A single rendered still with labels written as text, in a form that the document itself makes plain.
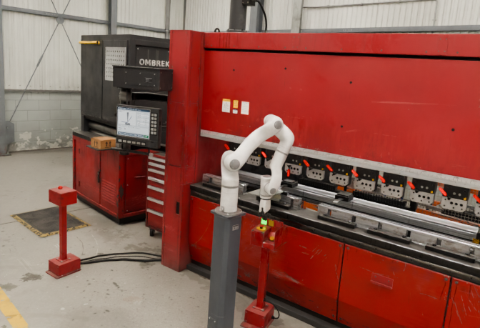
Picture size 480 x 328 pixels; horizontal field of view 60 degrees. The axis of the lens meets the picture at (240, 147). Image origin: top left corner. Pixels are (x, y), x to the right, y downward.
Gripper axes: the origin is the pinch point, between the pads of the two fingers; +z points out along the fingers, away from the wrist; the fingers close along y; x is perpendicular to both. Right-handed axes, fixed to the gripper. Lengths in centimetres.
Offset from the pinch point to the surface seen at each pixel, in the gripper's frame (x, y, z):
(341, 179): 42, -47, -24
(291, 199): 0, -55, 5
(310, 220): 23.2, -36.4, 10.9
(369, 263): 72, -27, 29
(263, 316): 3, -2, 84
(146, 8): -587, -575, -189
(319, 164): 23, -51, -31
